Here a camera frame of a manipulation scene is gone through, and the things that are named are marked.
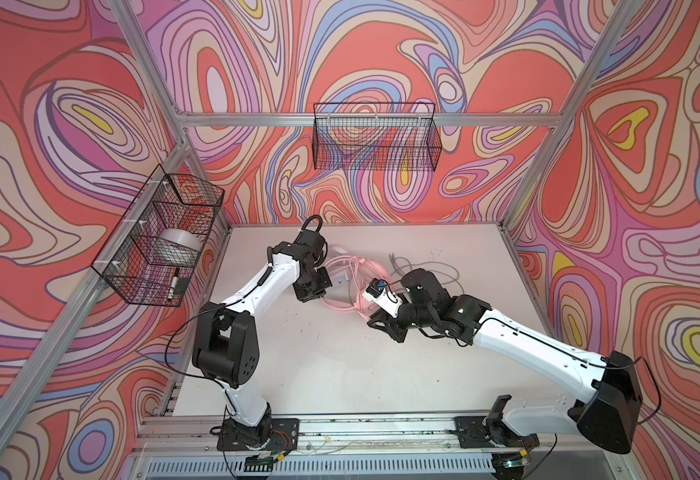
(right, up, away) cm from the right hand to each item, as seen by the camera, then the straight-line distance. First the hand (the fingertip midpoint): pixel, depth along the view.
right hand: (376, 325), depth 74 cm
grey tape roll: (-48, +20, -4) cm, 52 cm away
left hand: (-13, +7, +13) cm, 20 cm away
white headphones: (-10, +14, +16) cm, 24 cm away
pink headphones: (-2, +13, +8) cm, 16 cm away
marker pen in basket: (-50, +11, -2) cm, 51 cm away
